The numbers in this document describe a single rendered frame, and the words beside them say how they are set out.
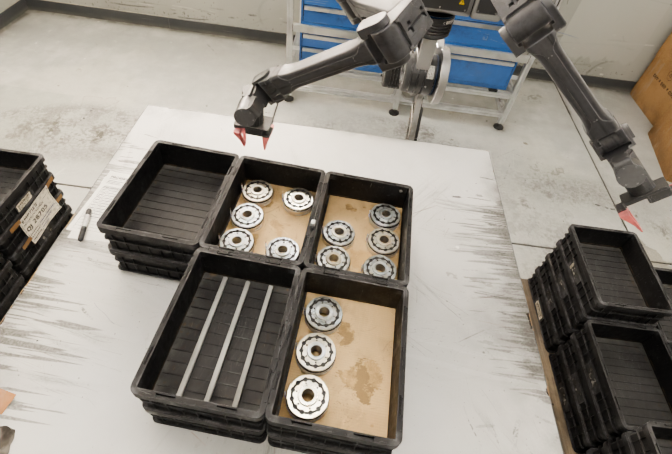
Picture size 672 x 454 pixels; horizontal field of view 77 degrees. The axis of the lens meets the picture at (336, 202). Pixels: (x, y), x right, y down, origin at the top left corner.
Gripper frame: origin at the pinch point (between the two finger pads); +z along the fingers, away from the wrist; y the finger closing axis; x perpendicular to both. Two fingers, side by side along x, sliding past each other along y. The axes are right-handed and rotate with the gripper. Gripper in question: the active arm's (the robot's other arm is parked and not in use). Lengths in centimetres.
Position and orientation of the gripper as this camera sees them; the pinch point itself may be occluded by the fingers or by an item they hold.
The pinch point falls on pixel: (254, 145)
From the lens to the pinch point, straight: 133.1
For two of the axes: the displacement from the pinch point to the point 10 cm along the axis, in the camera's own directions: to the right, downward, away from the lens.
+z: -1.1, 6.7, 7.3
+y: 9.8, 1.8, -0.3
